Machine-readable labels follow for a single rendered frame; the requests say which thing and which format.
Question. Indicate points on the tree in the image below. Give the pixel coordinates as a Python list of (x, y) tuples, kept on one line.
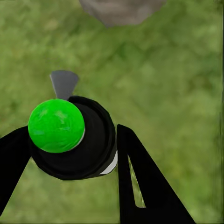
[(121, 12)]

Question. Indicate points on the pesticide atomizer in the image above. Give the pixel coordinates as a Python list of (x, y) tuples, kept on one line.
[(71, 137)]

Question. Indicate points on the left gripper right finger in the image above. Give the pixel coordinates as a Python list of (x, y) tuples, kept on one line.
[(162, 204)]

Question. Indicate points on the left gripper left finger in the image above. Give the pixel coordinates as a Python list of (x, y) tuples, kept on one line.
[(14, 155)]

